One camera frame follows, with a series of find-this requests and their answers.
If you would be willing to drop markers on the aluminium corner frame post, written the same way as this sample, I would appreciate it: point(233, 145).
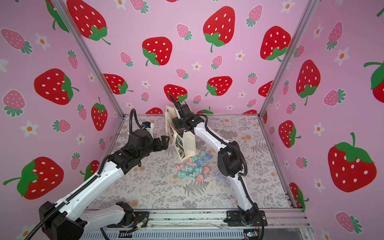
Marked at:
point(296, 38)

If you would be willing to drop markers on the teal hourglass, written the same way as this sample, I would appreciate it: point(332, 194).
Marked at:
point(182, 174)

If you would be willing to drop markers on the pink hourglass lower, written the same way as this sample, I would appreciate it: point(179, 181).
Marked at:
point(199, 179)

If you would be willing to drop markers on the purple hourglass right cluster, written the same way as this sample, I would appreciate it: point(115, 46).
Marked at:
point(223, 178)

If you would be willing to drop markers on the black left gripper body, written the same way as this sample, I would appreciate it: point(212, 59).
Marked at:
point(150, 148)

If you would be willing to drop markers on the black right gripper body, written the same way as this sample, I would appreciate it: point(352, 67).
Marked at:
point(177, 124)

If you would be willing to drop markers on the teal hourglass number five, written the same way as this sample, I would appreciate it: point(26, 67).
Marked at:
point(204, 156)

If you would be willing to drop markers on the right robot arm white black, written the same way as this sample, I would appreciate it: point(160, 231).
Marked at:
point(231, 161)

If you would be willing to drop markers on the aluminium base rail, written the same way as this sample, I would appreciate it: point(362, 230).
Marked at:
point(208, 224)

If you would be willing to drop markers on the canvas tote bag floral print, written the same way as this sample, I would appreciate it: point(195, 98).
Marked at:
point(183, 142)

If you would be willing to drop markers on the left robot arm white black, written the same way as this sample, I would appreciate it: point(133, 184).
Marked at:
point(66, 220)

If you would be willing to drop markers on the left aluminium corner post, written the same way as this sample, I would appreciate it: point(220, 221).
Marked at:
point(79, 39)

